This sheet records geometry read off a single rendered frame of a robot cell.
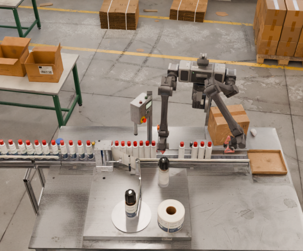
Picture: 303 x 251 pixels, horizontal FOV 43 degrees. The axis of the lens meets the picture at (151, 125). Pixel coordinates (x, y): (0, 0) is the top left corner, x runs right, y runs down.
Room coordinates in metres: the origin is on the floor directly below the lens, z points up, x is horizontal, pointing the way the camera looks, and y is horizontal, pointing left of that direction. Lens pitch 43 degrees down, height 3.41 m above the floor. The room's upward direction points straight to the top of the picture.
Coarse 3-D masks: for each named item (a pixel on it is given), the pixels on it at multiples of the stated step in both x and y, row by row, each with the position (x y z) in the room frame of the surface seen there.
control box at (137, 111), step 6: (138, 96) 2.43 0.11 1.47; (144, 96) 2.43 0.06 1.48; (132, 102) 2.36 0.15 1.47; (138, 102) 2.36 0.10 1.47; (144, 102) 2.36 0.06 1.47; (132, 108) 2.34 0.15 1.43; (138, 108) 2.30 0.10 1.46; (144, 108) 2.34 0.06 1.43; (132, 114) 2.34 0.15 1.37; (138, 114) 2.30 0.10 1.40; (144, 114) 2.34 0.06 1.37; (150, 114) 2.40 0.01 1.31; (132, 120) 2.34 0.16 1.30; (138, 120) 2.30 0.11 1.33
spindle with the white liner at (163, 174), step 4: (160, 160) 2.01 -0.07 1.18; (164, 160) 2.01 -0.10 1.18; (168, 160) 2.02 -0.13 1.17; (160, 164) 2.00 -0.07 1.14; (164, 164) 1.99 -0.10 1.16; (168, 164) 2.01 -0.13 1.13; (160, 168) 2.00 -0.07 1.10; (164, 168) 1.99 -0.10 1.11; (168, 168) 2.02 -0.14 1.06; (160, 172) 1.99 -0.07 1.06; (164, 172) 1.98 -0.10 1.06; (168, 172) 2.01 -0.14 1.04; (160, 176) 1.99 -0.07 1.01; (164, 176) 1.98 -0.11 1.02; (168, 176) 2.01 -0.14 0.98; (160, 180) 1.99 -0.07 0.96; (164, 180) 1.98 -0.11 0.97; (168, 180) 2.02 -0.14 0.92; (160, 184) 1.99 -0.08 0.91; (164, 184) 1.98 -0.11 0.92
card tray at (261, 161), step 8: (248, 152) 2.41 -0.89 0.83; (256, 152) 2.41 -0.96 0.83; (264, 152) 2.41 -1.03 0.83; (272, 152) 2.41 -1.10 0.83; (280, 152) 2.40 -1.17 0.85; (256, 160) 2.32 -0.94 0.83; (264, 160) 2.32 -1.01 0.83; (272, 160) 2.32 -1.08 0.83; (280, 160) 2.32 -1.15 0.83; (256, 168) 2.22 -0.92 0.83; (264, 168) 2.22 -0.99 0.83; (272, 168) 2.22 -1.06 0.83; (280, 168) 2.22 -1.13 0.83
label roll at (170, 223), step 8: (168, 200) 1.74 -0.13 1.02; (160, 208) 1.67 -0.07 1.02; (168, 208) 1.69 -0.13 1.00; (176, 208) 1.67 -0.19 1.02; (160, 216) 1.60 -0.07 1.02; (168, 216) 1.60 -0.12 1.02; (176, 216) 1.60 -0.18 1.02; (160, 224) 1.59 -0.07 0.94; (168, 224) 1.56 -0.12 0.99; (176, 224) 1.56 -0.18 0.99; (168, 232) 1.56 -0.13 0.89
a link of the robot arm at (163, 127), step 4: (172, 88) 2.31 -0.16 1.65; (164, 96) 2.28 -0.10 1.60; (168, 96) 2.28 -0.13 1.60; (164, 100) 2.27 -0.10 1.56; (164, 104) 2.27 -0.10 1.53; (164, 108) 2.26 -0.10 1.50; (164, 112) 2.25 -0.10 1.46; (164, 116) 2.24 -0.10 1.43; (160, 120) 2.25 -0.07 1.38; (164, 120) 2.24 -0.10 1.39; (160, 124) 2.24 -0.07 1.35; (164, 124) 2.23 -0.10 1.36; (160, 128) 2.23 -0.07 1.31; (164, 128) 2.22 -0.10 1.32; (160, 132) 2.22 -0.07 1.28; (164, 132) 2.22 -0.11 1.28
